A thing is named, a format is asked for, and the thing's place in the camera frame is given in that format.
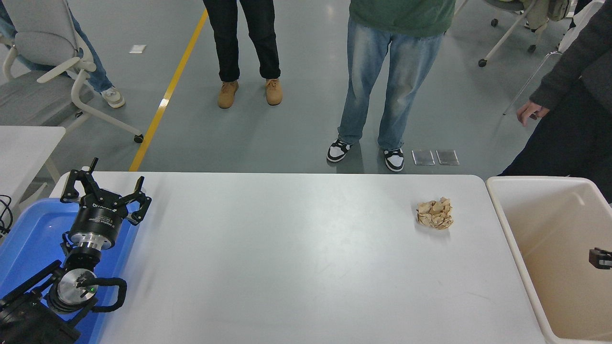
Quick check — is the beige jacket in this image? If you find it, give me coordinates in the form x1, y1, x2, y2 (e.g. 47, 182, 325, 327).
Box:
524, 0, 572, 30

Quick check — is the black cable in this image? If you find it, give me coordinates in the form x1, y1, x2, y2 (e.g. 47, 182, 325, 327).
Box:
0, 194, 13, 237

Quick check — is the white side table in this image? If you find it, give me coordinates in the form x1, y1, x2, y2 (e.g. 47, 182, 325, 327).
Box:
0, 125, 66, 211

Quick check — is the white-legged wheeled chair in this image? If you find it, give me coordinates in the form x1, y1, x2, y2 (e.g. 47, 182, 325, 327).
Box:
479, 0, 574, 67

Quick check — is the blue plastic tray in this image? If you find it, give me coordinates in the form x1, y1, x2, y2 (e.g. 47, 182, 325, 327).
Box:
0, 198, 140, 344

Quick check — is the grey office chair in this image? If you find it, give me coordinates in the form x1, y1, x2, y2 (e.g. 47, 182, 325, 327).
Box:
0, 0, 144, 144

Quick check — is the large pale plastic bin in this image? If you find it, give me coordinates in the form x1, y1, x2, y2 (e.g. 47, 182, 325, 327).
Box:
485, 176, 612, 344

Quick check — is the tan paper ball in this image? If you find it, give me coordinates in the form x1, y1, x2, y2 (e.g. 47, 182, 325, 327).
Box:
416, 197, 454, 230

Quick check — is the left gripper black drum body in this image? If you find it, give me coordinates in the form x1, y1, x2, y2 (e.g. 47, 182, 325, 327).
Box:
69, 199, 130, 242

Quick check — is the thin metal rod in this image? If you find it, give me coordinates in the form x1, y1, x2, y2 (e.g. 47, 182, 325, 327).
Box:
503, 50, 562, 115

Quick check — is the person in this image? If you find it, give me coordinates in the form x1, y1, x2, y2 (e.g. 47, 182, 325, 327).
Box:
327, 0, 456, 172
203, 0, 284, 109
499, 0, 612, 204
0, 0, 126, 108

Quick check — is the person's right hand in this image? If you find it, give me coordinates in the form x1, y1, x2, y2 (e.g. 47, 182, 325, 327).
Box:
516, 100, 550, 127

